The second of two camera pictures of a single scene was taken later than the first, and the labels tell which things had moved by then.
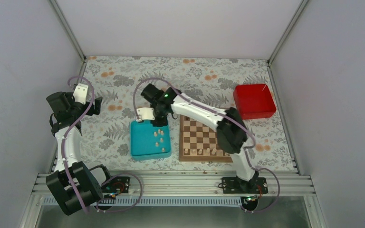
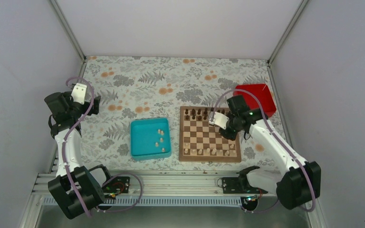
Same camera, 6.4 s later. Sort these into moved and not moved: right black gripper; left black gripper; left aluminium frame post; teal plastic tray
Moved: right black gripper
Not moved: left black gripper; left aluminium frame post; teal plastic tray
